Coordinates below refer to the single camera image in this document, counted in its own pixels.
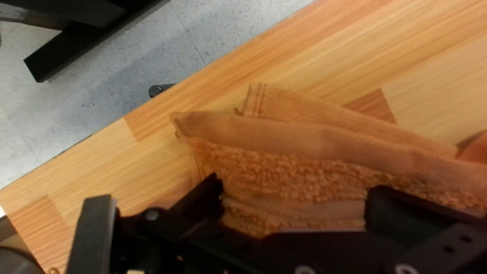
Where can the orange terry towel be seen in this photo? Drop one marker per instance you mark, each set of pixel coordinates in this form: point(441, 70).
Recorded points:
point(290, 162)

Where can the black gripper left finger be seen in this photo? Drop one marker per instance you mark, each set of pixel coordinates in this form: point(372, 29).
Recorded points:
point(202, 201)

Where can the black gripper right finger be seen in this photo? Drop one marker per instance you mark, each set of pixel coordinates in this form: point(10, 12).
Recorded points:
point(398, 215)

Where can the black metal frame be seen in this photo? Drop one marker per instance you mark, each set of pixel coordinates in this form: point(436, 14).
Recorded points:
point(82, 25)

